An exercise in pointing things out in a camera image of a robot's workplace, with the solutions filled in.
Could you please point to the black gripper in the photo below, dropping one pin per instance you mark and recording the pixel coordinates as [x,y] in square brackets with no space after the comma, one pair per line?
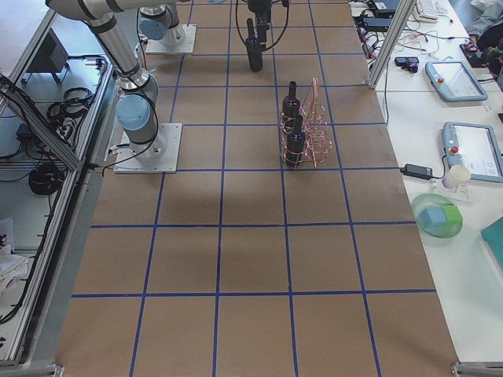
[256,6]

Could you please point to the dark glass wine bottle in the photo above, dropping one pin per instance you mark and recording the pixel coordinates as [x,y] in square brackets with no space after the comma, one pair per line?
[255,58]

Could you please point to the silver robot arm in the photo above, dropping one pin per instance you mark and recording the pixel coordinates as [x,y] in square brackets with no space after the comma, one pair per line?
[135,111]
[155,21]

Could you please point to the dark wine bottle in basket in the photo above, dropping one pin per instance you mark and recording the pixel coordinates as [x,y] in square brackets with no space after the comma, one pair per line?
[295,143]

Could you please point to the black power brick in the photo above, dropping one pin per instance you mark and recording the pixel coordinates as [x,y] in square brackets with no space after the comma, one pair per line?
[376,24]

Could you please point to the blue teach pendant far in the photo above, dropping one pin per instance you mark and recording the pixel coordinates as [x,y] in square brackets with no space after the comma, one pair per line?
[454,82]

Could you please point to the blue teach pendant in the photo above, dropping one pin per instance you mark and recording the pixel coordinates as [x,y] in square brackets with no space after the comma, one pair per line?
[475,147]
[454,82]

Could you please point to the black power adapter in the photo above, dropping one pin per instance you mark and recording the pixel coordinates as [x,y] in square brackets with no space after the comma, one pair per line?
[416,171]

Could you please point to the blue teach pendant near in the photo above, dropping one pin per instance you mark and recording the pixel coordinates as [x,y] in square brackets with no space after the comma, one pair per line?
[475,147]

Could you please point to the white paper cup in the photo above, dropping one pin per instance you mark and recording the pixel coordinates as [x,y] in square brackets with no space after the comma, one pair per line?
[457,175]

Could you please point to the green bowl with blocks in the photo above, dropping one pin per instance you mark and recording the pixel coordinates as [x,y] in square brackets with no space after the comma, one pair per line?
[436,215]

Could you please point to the copper wire wine basket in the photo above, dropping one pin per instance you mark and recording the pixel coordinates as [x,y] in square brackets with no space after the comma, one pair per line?
[318,144]

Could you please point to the aluminium frame post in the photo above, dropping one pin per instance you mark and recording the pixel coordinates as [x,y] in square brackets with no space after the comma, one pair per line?
[397,25]

